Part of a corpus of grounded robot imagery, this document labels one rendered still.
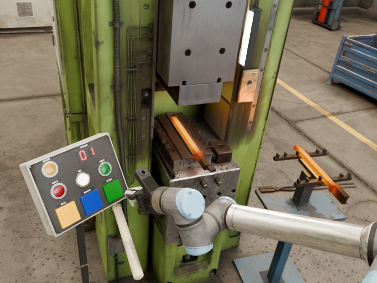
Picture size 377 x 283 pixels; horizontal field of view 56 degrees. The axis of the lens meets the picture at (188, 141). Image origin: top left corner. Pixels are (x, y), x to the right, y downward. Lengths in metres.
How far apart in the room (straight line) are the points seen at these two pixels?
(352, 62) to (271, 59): 3.64
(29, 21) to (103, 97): 5.20
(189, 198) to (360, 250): 0.47
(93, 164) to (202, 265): 1.15
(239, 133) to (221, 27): 0.69
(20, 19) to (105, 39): 5.25
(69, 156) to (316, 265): 1.92
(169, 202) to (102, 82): 0.65
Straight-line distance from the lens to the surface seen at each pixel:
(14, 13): 6.66
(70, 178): 1.39
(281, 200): 2.03
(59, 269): 2.53
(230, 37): 1.50
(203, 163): 1.63
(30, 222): 2.85
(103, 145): 1.45
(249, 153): 2.09
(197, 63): 1.47
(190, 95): 1.52
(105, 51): 1.49
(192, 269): 2.29
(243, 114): 1.89
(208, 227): 1.16
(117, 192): 1.48
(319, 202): 2.11
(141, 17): 1.49
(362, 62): 5.36
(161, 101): 2.06
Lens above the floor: 1.98
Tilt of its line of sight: 33 degrees down
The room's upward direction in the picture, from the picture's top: 6 degrees clockwise
